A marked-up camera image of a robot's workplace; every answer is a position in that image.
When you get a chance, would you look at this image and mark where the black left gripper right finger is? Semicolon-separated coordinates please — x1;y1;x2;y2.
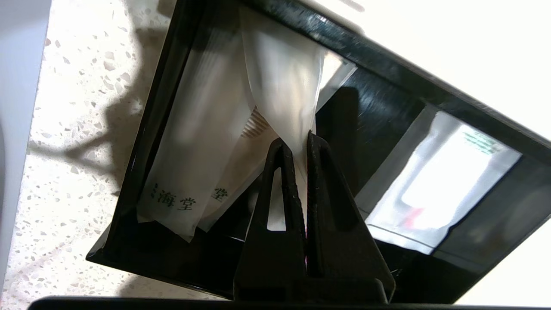
306;130;396;302

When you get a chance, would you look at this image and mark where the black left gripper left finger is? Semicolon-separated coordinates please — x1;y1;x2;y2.
235;139;307;302

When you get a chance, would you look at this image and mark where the toothbrush with green label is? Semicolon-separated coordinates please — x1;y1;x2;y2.
239;6;328;229

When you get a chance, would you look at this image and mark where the translucent comb packet with print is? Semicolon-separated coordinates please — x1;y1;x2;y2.
198;105;280;233

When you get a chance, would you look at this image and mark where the white packet in drawer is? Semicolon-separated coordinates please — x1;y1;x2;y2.
355;103;523;254

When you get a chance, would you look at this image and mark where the translucent dental kit packet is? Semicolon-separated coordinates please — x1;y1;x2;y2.
137;41;257;242

